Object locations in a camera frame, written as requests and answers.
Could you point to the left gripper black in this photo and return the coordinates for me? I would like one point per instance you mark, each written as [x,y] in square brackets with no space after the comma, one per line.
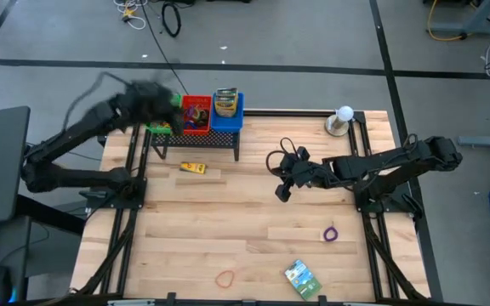
[151,104]

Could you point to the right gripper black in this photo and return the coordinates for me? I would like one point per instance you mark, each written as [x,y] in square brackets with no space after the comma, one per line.
[311,174]

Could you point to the blue spiral wrist coil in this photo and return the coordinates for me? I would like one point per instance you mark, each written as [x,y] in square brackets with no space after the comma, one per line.
[192,126]

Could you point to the green plastic basket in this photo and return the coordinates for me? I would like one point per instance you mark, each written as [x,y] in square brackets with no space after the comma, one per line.
[160,127]

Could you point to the black spiral wrist coil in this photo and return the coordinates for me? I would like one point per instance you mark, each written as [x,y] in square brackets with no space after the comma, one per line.
[207,117]

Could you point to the red plastic basket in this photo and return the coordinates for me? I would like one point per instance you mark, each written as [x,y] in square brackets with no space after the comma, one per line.
[202,101]

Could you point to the blue plastic basket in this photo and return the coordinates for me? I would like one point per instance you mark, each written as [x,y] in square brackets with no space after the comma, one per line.
[228,124]

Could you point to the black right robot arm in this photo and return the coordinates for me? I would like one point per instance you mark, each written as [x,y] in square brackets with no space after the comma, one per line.
[381,163]

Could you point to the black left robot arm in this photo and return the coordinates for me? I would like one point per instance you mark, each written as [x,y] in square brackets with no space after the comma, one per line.
[70,136]

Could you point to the grey desk leg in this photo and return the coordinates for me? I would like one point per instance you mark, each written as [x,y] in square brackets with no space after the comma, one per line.
[466,29]
[487,141]

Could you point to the black table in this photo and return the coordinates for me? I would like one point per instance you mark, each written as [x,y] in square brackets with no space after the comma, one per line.
[215,139]

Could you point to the white bulb table lamp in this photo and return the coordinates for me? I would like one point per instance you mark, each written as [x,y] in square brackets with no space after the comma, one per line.
[345,114]

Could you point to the blue green card pack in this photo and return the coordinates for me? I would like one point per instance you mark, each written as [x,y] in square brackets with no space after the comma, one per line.
[302,279]

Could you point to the orange rubber band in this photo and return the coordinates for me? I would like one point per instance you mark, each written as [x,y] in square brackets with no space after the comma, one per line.
[217,279]

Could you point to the black aluminium table frame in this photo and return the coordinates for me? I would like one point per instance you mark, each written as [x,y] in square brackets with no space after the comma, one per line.
[287,112]

